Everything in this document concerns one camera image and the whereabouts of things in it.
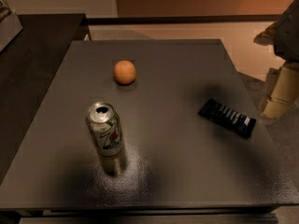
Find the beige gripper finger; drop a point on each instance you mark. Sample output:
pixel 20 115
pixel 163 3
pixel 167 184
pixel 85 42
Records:
pixel 273 108

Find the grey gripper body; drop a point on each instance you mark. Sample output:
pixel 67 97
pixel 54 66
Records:
pixel 289 36

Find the dark rxbar blueberry wrapper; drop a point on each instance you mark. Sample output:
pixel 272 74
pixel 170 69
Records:
pixel 228 118

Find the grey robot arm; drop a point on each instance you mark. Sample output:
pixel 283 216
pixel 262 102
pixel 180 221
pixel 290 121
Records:
pixel 283 35

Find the orange fruit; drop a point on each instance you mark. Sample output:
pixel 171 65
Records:
pixel 124 72

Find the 7up soda can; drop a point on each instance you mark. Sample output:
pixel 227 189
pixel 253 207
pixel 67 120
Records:
pixel 105 127

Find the grey box at left edge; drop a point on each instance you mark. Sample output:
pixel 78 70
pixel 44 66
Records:
pixel 10 24

